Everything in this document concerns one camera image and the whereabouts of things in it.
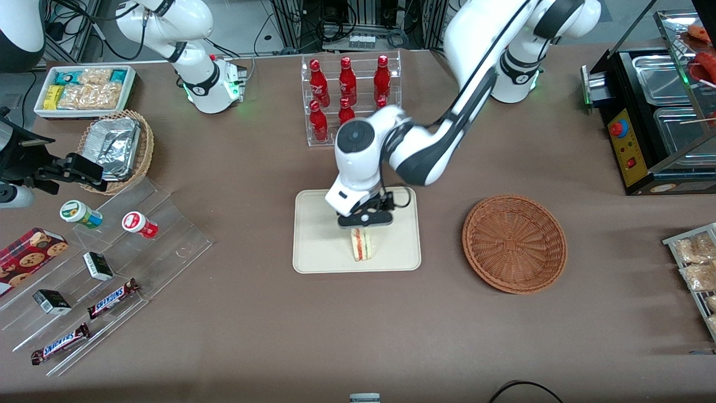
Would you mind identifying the clear acrylic bottle rack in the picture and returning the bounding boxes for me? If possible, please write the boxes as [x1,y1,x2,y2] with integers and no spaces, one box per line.
[300,49,403,148]

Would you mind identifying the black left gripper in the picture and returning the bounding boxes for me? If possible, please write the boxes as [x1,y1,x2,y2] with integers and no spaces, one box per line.
[337,191,395,233]

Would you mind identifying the beige plastic tray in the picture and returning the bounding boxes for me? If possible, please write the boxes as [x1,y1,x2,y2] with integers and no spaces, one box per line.
[293,186,422,274]

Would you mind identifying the clear bagged pastry pack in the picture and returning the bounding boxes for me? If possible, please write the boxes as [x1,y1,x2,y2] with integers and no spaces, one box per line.
[673,232,716,264]
[679,261,716,292]

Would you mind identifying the black looped cable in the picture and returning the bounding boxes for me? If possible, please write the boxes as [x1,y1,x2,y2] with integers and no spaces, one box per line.
[487,380,566,403]

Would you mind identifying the green lid cup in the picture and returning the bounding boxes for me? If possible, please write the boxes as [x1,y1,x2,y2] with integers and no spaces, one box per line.
[59,199,104,230]

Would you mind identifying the small tan wicker basket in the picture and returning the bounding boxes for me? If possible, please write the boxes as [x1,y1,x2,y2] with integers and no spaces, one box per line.
[77,109,155,196]

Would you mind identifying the clear acrylic stepped display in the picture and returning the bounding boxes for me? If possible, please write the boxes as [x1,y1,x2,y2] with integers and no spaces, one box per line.
[0,177,214,377]

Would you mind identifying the steel warmer pan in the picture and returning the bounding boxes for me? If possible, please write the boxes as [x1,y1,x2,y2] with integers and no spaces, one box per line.
[631,54,694,107]

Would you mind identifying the red lid cup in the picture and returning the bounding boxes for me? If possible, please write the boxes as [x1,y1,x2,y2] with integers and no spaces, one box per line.
[121,211,159,240]

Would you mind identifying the clear rice cracker bag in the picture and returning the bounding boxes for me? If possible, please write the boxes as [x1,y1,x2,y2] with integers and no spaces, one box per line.
[58,68,123,110]

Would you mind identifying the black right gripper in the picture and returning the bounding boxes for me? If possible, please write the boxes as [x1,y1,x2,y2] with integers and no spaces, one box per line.
[0,119,108,195]

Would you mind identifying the black food warmer machine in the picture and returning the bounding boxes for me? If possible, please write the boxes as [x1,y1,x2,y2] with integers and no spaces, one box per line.
[581,6,716,196]

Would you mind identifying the white plastic snack bin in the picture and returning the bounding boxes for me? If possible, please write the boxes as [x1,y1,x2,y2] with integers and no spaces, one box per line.
[34,64,137,120]

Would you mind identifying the large brown wicker basket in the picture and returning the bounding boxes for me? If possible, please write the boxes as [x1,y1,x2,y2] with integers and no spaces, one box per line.
[462,194,568,295]

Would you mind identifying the small black box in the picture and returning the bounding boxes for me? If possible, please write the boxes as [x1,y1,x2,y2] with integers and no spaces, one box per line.
[32,289,73,316]
[82,251,115,282]

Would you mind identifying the silver foil container stack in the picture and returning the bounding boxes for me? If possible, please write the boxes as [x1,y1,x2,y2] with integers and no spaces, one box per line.
[83,117,142,181]

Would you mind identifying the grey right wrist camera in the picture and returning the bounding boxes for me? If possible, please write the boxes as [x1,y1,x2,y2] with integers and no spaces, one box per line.
[0,184,36,209]

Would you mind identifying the grey wire rack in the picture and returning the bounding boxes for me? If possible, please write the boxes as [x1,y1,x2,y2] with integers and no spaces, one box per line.
[662,222,716,343]

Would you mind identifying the Snickers chocolate bar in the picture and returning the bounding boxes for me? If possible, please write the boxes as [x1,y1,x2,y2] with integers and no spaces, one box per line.
[86,278,141,320]
[30,322,92,366]

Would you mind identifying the triangular sandwich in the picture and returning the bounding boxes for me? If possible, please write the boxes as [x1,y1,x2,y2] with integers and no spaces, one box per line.
[350,226,373,263]

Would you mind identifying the red plaid cookie box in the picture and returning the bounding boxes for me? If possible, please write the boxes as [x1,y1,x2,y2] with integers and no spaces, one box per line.
[0,227,69,298]

